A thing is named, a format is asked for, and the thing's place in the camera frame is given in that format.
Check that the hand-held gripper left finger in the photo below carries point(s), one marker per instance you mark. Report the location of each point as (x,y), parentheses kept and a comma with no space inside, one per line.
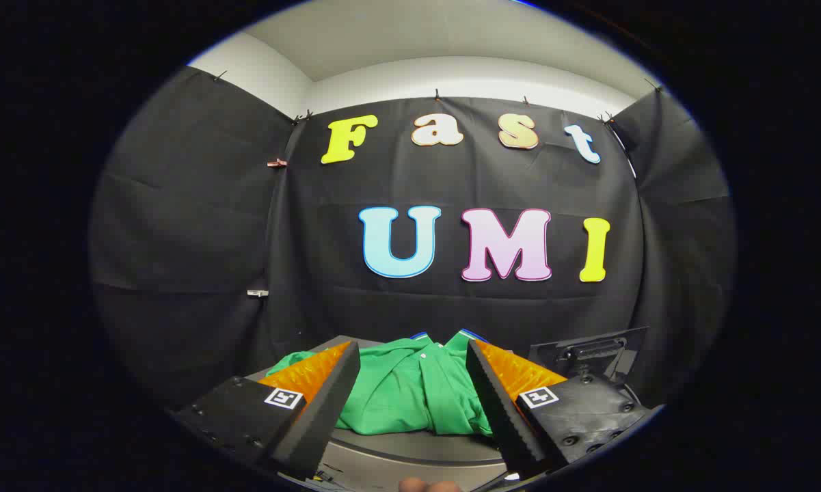
(328,410)

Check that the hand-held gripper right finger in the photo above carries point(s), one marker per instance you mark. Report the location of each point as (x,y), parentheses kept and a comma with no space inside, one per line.
(502,410)

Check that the green polo shirt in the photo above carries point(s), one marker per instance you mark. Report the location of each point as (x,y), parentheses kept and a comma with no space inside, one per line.
(396,396)

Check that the grey box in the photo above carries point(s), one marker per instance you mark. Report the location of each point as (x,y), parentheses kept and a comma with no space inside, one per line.
(396,468)

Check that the black backdrop cloth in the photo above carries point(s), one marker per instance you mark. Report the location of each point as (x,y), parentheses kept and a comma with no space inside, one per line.
(451,307)

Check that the white clip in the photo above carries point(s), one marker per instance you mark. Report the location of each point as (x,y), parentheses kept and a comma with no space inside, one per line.
(258,293)

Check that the pink clip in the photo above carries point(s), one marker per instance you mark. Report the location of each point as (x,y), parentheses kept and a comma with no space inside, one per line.
(277,163)

